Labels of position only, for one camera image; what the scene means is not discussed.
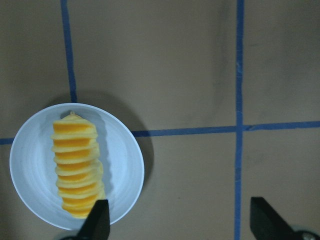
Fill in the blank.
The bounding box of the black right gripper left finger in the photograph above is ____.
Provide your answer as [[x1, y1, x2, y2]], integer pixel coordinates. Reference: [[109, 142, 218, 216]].
[[76, 199, 111, 240]]

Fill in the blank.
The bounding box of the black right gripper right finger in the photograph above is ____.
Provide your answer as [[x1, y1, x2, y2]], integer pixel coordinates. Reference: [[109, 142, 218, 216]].
[[249, 197, 295, 240]]

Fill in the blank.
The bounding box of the yellow spiral bread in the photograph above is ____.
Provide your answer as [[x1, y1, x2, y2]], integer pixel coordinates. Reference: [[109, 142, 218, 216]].
[[51, 111, 106, 219]]

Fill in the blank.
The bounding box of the blue plate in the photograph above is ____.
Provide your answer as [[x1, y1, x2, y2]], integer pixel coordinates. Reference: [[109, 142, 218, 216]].
[[9, 103, 145, 230]]

